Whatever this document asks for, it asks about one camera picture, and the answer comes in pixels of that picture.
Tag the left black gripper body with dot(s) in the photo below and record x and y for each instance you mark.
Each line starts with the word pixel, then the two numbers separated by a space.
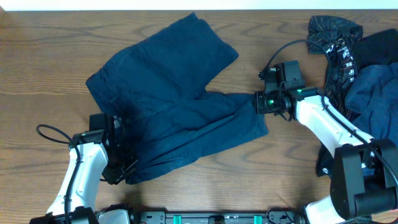
pixel 123 165

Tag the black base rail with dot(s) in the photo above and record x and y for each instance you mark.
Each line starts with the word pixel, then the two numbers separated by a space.
pixel 272 216

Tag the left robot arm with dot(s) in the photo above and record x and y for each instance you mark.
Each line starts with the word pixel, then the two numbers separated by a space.
pixel 99 154

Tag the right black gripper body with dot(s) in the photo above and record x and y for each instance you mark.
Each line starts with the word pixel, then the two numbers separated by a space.
pixel 268 102

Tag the black patterned garment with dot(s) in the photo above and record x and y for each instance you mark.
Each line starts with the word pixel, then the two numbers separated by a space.
pixel 336 36

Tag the navy blue shorts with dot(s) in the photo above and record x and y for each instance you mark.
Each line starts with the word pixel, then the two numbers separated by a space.
pixel 158 88

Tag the plain black garment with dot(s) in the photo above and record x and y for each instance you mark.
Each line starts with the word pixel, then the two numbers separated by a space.
pixel 376 49

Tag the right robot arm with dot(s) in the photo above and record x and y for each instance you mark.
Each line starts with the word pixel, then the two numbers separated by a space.
pixel 364 177

